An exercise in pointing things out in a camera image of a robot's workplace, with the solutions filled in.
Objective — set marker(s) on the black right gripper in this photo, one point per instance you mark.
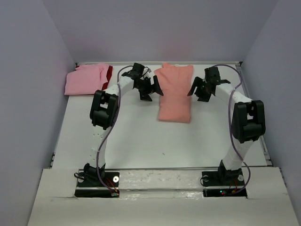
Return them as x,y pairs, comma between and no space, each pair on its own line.
198,82

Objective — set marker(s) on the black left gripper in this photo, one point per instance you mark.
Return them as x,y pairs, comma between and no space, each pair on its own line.
144,95

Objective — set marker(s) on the salmon orange t-shirt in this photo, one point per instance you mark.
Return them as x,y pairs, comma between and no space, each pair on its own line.
175,83

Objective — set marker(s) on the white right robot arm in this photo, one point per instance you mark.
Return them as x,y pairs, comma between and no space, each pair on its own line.
246,120

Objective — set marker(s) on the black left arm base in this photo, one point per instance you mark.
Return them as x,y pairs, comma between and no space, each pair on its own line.
92,188

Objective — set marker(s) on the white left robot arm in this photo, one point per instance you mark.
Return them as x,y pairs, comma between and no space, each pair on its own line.
105,109

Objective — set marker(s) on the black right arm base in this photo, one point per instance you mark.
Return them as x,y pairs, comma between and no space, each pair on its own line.
216,186

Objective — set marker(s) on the folded dark red t-shirt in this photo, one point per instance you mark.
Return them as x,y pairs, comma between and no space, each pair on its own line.
93,78

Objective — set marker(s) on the folded pink t-shirt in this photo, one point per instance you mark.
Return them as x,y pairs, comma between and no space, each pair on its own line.
70,87

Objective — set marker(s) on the white foam front panel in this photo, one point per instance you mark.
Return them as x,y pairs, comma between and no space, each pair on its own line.
163,198

